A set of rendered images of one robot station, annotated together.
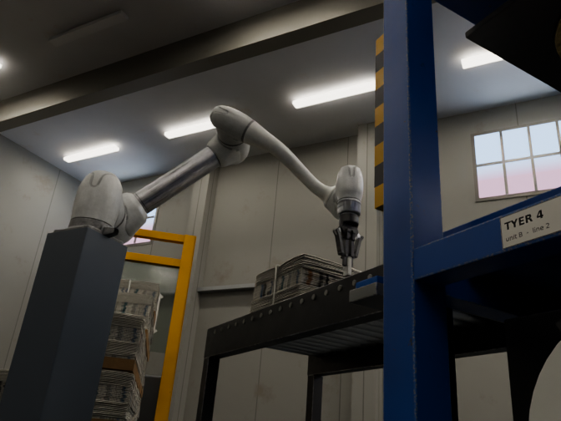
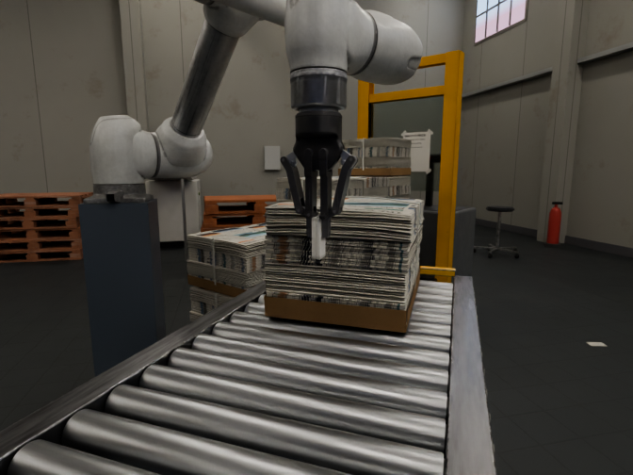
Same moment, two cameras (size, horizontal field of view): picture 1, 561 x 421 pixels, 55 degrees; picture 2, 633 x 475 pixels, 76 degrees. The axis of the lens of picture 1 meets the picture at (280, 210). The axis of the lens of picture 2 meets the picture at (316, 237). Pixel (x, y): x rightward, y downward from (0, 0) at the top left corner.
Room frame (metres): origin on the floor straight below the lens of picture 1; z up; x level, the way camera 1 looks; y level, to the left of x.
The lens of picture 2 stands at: (1.40, -0.75, 1.10)
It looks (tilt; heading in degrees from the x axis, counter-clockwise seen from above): 10 degrees down; 47
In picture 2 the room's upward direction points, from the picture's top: straight up
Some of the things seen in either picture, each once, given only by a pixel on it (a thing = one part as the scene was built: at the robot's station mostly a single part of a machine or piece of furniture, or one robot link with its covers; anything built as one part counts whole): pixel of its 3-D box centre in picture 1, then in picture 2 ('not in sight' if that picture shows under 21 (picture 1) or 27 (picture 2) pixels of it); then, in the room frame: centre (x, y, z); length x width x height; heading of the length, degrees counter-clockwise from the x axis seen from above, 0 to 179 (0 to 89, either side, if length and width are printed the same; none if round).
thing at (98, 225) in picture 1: (93, 232); (119, 192); (1.84, 0.67, 1.03); 0.22 x 0.18 x 0.06; 60
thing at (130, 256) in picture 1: (142, 258); (406, 94); (3.90, 1.01, 1.62); 0.75 x 0.06 x 0.06; 100
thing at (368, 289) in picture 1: (379, 296); not in sight; (1.20, -0.24, 0.69); 0.10 x 0.10 x 0.03; 28
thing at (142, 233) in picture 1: (147, 234); (407, 65); (3.90, 1.01, 1.82); 0.75 x 0.06 x 0.06; 100
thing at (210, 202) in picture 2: not in sight; (254, 234); (3.90, 2.94, 0.40); 1.12 x 0.77 x 0.81; 152
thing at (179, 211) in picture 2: not in sight; (176, 199); (4.01, 5.16, 0.66); 2.81 x 0.70 x 1.32; 60
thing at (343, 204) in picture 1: (349, 210); (318, 94); (1.86, -0.26, 1.22); 0.09 x 0.09 x 0.06
